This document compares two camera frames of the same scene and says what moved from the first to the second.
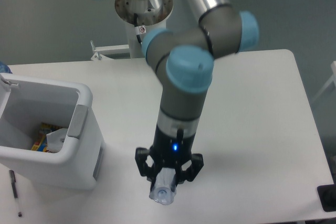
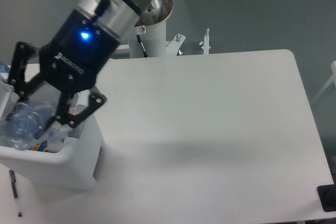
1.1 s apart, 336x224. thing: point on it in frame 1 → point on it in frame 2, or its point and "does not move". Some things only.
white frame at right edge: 333,68 does not move
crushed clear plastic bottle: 163,191 → 28,124
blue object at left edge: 4,68 does not move
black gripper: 170,151 → 78,48
